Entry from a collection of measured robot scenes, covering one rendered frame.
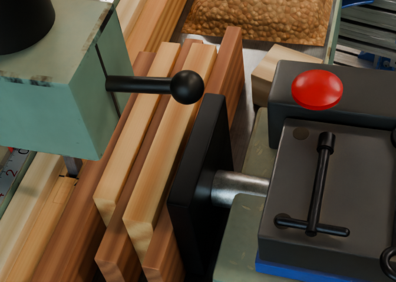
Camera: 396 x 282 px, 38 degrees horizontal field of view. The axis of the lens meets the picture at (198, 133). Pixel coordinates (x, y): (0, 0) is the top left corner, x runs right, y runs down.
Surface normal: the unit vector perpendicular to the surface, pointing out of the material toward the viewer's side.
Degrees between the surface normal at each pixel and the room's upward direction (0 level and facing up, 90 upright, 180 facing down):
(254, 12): 43
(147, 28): 0
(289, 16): 36
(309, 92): 9
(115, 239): 0
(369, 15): 90
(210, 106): 0
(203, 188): 90
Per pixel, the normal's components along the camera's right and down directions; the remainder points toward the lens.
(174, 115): -0.11, -0.63
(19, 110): -0.26, 0.77
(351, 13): -0.49, 0.71
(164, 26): 0.96, 0.14
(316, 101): -0.21, -0.01
